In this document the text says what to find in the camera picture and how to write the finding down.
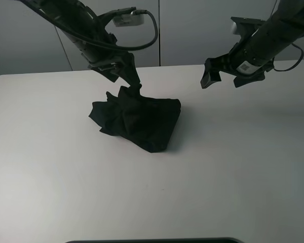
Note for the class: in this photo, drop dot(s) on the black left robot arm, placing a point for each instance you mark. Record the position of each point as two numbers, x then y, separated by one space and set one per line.
87 32

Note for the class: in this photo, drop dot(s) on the black printed t-shirt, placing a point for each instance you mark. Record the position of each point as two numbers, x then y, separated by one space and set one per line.
146 122

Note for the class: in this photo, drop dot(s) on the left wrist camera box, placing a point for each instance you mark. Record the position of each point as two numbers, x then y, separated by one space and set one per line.
122 17

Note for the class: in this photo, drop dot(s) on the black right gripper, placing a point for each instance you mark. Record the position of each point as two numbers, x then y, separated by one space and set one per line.
241 62

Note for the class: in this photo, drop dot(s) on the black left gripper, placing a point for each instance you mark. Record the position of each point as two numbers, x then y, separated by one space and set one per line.
118 66

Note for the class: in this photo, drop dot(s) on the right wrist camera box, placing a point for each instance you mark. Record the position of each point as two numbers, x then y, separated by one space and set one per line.
245 27

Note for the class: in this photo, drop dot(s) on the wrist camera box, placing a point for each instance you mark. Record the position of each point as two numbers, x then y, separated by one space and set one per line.
245 27
122 17

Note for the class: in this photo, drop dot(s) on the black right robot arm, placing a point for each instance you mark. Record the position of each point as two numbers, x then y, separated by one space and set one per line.
261 41

